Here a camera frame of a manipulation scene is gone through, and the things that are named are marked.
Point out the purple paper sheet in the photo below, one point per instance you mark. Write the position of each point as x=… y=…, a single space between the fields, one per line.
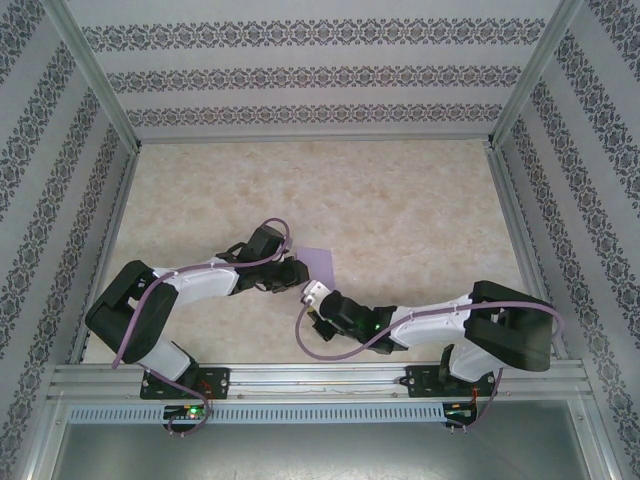
x=320 y=265

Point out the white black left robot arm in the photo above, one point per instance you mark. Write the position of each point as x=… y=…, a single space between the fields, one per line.
x=200 y=285

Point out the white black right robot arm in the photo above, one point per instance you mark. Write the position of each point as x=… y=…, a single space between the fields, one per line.
x=430 y=322

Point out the grey metal sheet panel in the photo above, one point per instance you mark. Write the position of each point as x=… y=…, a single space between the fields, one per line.
x=320 y=450

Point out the small circuit board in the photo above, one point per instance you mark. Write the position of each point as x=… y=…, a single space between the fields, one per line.
x=462 y=412

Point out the circuit board with green light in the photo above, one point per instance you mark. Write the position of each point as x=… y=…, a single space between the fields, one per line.
x=185 y=412

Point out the long aluminium base rail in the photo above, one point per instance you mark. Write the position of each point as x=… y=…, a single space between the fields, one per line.
x=325 y=372

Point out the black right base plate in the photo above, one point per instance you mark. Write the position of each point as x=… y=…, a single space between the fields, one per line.
x=422 y=385

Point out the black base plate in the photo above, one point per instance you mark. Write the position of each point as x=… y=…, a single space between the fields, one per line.
x=222 y=380
x=422 y=385

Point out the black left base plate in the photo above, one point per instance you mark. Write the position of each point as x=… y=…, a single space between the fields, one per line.
x=222 y=380

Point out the aluminium back rail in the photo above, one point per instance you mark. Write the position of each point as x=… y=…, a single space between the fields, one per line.
x=315 y=137

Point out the aluminium side rail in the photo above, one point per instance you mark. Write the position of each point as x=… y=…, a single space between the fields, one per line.
x=517 y=225
x=113 y=225

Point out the aluminium corner post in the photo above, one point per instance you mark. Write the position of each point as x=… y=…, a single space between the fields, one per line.
x=533 y=75
x=100 y=75

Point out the aluminium frame bar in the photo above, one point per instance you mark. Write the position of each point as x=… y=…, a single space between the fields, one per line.
x=44 y=440
x=597 y=440

